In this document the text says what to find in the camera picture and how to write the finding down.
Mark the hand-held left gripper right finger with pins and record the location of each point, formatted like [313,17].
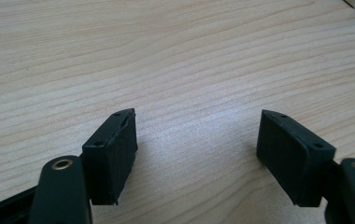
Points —
[287,158]

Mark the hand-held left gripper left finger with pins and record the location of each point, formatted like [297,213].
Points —
[110,161]

